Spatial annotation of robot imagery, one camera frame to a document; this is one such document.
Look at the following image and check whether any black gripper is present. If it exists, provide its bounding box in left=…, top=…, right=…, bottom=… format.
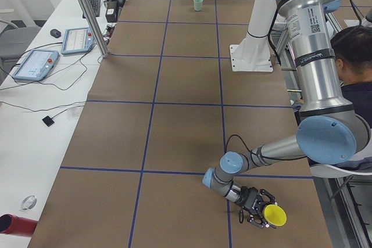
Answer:
left=239, top=186, right=277, bottom=229

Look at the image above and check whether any yellow plastic cup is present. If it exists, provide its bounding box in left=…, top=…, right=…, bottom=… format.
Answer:
left=263, top=204, right=287, bottom=227

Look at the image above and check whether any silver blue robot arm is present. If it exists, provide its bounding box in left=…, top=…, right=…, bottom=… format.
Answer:
left=203, top=0, right=371, bottom=228

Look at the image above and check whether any green plastic cup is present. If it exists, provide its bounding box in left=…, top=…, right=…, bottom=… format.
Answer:
left=193, top=0, right=203, bottom=12

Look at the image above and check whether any white chair seat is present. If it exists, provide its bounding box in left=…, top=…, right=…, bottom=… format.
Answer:
left=310, top=157, right=371, bottom=178

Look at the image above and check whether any seated person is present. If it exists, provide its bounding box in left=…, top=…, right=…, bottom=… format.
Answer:
left=293, top=26, right=372, bottom=170

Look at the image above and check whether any small black square pad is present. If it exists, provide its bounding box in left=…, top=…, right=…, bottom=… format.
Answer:
left=42, top=116, right=55, bottom=127

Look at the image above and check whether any clear tape roll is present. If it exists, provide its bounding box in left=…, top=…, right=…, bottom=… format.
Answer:
left=20, top=195, right=37, bottom=211

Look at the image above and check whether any black power adapter box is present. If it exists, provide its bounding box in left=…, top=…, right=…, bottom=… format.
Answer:
left=105, top=1, right=119, bottom=23

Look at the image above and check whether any far blue teach pendant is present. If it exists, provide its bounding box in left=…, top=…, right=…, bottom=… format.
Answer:
left=61, top=27, right=95, bottom=55

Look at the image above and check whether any blue teach pendant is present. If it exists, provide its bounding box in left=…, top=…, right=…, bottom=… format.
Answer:
left=12, top=49, right=59, bottom=81
left=61, top=27, right=95, bottom=55

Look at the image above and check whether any red cylinder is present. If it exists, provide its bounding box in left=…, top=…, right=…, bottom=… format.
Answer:
left=1, top=214, right=38, bottom=237

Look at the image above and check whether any near blue teach pendant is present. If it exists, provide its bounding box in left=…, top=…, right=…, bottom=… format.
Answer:
left=12, top=49, right=59, bottom=81

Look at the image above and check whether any black computer mouse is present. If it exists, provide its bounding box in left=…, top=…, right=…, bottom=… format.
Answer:
left=50, top=28, right=62, bottom=38

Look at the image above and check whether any black keyboard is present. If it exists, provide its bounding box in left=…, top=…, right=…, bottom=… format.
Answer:
left=89, top=0, right=101, bottom=17

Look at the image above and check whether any grey office chair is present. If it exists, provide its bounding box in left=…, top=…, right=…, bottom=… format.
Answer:
left=1, top=20, right=41, bottom=67

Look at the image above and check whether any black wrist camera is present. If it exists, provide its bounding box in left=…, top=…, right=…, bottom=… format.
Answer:
left=238, top=208, right=245, bottom=224

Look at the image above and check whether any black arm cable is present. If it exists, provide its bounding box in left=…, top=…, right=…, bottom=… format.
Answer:
left=225, top=134, right=307, bottom=161

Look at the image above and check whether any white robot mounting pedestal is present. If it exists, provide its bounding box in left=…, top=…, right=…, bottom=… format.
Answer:
left=230, top=0, right=277, bottom=73

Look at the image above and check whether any aluminium frame post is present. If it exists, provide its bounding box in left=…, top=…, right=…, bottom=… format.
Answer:
left=78, top=0, right=109, bottom=57

